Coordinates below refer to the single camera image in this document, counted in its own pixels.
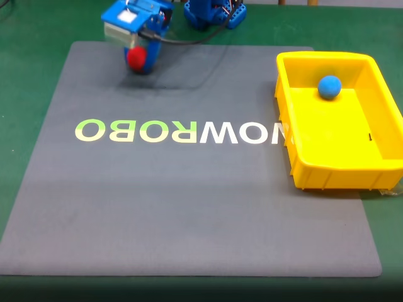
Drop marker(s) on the red ball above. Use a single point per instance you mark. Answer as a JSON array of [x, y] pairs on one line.
[[136, 58]]

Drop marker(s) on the blue ball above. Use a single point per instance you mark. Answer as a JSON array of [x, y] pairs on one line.
[[329, 87]]

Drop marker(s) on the yellow plastic bin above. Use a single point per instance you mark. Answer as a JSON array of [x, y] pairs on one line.
[[333, 138]]

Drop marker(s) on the gray printed mat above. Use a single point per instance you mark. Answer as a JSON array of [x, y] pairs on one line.
[[176, 195]]

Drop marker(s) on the clear plastic wrap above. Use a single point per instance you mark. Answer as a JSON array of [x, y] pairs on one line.
[[392, 192]]

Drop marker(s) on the silver camera box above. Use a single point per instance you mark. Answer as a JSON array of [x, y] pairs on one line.
[[121, 34]]

